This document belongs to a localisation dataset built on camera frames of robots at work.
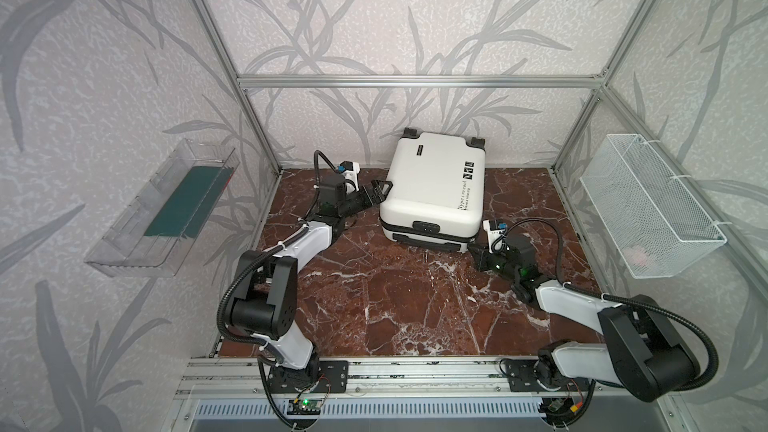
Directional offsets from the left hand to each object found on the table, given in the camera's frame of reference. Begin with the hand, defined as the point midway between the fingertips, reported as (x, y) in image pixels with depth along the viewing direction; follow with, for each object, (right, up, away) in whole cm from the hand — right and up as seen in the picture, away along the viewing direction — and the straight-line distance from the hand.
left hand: (387, 180), depth 87 cm
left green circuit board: (-19, -56, -16) cm, 61 cm away
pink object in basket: (+63, -20, -15) cm, 67 cm away
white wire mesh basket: (+58, -9, -24) cm, 64 cm away
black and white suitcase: (+14, -6, -3) cm, 16 cm away
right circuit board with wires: (+44, -57, -13) cm, 74 cm away
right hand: (+25, -17, +2) cm, 30 cm away
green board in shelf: (-41, -7, -24) cm, 48 cm away
